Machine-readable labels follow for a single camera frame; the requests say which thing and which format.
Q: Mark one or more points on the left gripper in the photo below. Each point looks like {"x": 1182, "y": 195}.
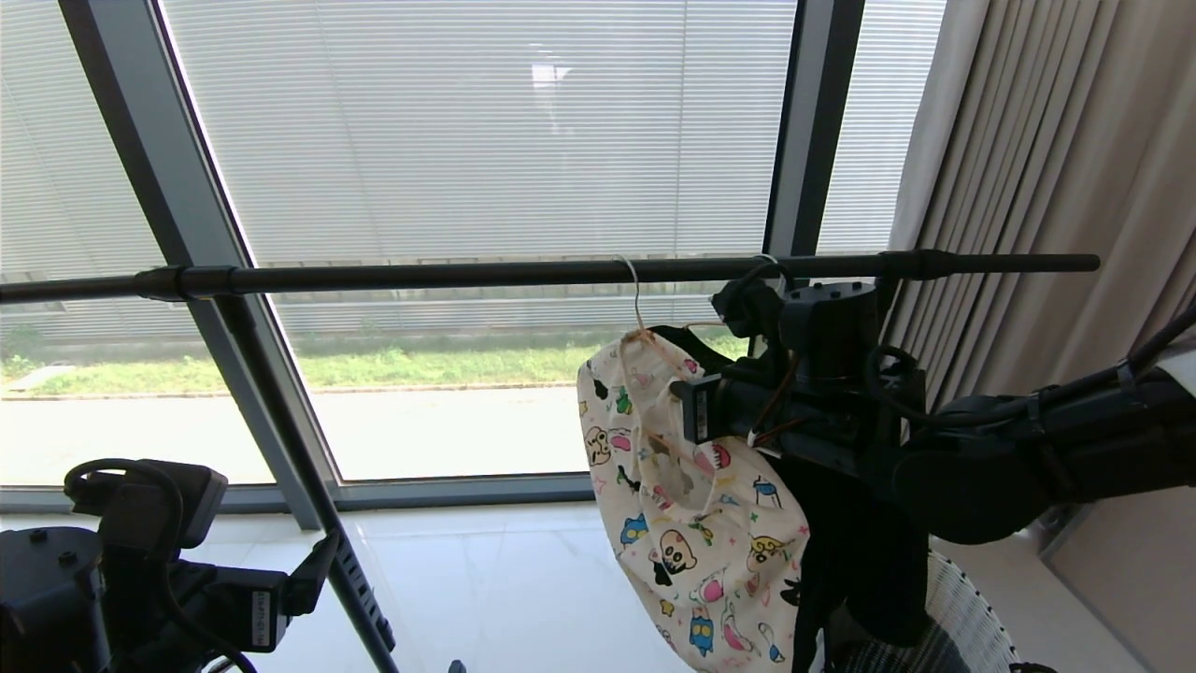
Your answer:
{"x": 234, "y": 608}

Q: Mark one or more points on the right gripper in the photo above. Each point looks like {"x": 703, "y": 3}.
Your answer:
{"x": 738, "y": 407}

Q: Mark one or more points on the cream printed garment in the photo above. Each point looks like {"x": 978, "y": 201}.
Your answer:
{"x": 691, "y": 542}

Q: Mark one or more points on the black garment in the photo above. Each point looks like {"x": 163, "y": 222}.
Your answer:
{"x": 869, "y": 570}

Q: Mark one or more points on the black clothes rack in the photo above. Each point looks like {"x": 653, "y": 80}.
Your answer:
{"x": 467, "y": 275}

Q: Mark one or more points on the white laundry basket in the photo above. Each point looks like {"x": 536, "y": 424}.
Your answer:
{"x": 962, "y": 617}

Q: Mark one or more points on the beige curtain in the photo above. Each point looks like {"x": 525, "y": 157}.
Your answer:
{"x": 1074, "y": 140}

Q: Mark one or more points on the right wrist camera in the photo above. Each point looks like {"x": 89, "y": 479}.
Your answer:
{"x": 747, "y": 304}

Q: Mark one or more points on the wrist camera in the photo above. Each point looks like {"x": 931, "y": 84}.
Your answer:
{"x": 747, "y": 304}
{"x": 168, "y": 505}

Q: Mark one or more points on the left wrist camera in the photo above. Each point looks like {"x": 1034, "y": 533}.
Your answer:
{"x": 168, "y": 505}

